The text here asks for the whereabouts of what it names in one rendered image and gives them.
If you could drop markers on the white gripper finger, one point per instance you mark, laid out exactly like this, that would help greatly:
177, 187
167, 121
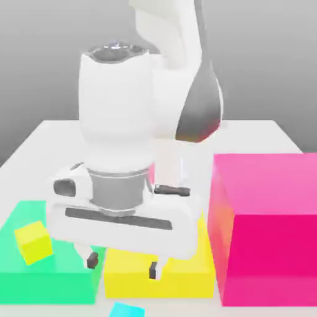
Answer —
156, 268
89, 257

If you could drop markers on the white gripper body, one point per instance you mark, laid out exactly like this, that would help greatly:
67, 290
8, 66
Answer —
118, 235

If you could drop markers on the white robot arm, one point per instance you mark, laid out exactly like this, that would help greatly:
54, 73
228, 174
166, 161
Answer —
116, 104

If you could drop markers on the small cyan cube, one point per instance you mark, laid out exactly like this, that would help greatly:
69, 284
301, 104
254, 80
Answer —
125, 310

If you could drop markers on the small yellow cube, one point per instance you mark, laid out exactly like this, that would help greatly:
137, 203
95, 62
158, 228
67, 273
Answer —
33, 244

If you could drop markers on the large yellow box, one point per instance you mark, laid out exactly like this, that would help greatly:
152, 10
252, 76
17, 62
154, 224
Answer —
173, 279

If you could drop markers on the large green box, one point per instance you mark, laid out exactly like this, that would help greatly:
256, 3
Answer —
37, 279

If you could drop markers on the large pink box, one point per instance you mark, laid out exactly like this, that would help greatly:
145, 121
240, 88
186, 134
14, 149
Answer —
267, 230

